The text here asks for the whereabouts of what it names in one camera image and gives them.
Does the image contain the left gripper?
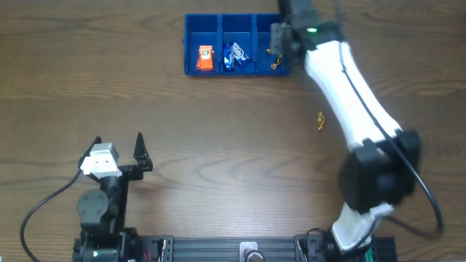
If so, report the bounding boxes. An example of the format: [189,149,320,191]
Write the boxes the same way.
[78,132,154,182]

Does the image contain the blue candy pack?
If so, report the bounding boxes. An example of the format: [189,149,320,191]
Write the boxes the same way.
[221,42,234,71]
[231,41,253,69]

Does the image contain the orange candy box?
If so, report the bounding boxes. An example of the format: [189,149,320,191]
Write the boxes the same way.
[195,44,215,72]

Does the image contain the blue tray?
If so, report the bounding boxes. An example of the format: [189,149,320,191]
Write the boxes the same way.
[183,13,292,77]

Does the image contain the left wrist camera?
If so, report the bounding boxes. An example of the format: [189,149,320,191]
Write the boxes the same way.
[79,142,123,179]

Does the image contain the mounting rail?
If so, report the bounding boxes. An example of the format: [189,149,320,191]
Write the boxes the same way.
[72,235,398,262]

